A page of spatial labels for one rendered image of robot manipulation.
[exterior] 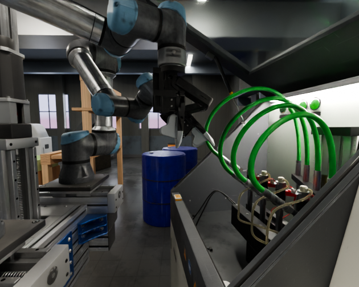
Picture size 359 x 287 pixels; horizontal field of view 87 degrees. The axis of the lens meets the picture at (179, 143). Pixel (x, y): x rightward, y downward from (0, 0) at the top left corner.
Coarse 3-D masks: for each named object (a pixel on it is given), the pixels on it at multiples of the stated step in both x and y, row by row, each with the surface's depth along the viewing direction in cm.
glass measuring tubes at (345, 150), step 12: (336, 132) 63; (348, 132) 59; (324, 144) 68; (336, 144) 64; (348, 144) 60; (324, 156) 68; (336, 156) 64; (348, 156) 60; (324, 168) 68; (336, 168) 64; (324, 180) 68
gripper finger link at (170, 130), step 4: (172, 116) 49; (176, 116) 49; (172, 120) 49; (176, 120) 50; (168, 124) 49; (172, 124) 50; (176, 124) 51; (164, 128) 49; (168, 128) 50; (172, 128) 50; (176, 128) 50; (164, 132) 50; (168, 132) 50; (172, 132) 50; (176, 132) 50; (180, 132) 49; (168, 136) 50; (172, 136) 50; (176, 136) 50; (180, 136) 50; (176, 140) 51; (180, 140) 51; (176, 144) 51
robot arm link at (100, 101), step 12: (72, 48) 76; (84, 48) 78; (72, 60) 76; (84, 60) 73; (84, 72) 71; (96, 72) 70; (96, 84) 67; (108, 84) 69; (96, 96) 61; (108, 96) 62; (120, 96) 67; (96, 108) 62; (108, 108) 62; (120, 108) 65
